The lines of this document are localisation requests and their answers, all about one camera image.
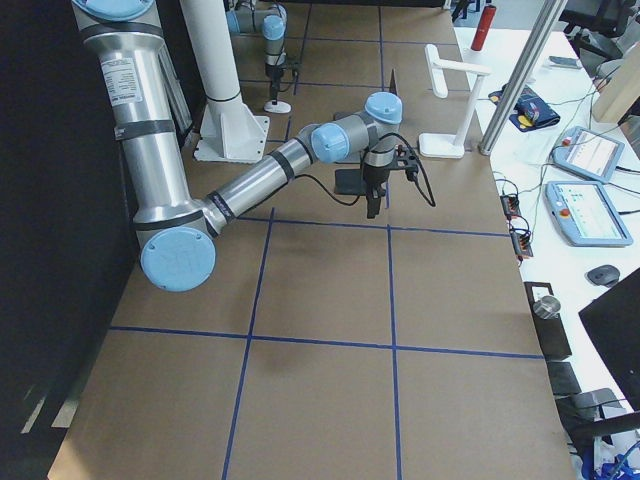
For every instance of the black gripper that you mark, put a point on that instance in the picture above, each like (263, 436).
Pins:
(373, 178)
(274, 81)

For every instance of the black mouse pad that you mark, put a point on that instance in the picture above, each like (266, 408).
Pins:
(350, 182)

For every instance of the white desk lamp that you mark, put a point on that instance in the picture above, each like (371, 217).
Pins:
(450, 146)

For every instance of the black desk mouse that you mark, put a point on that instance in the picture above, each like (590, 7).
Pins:
(605, 275)

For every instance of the usb hub far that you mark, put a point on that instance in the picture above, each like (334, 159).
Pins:
(510, 204)

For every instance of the usb hub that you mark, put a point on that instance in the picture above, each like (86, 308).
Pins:
(521, 242)
(510, 204)

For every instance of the usb hub near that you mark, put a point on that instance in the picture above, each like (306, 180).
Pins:
(521, 242)

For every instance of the dark blue space pouch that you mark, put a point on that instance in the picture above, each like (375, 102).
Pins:
(532, 113)

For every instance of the metal cylinder cup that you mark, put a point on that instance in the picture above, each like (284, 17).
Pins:
(546, 307)

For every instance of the teach pendant near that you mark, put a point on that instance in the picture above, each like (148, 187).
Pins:
(585, 215)

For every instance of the teach pendant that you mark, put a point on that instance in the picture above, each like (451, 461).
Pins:
(585, 215)
(587, 154)

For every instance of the red bottle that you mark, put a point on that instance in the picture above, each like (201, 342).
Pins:
(483, 27)

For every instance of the teach pendant far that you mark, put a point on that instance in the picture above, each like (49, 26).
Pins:
(587, 154)

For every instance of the black box stand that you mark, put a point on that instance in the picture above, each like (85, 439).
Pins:
(550, 332)

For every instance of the black monitor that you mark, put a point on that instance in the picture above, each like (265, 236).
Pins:
(612, 324)

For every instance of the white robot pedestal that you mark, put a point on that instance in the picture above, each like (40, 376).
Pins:
(229, 131)

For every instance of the aluminium frame post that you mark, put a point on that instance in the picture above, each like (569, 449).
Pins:
(542, 28)

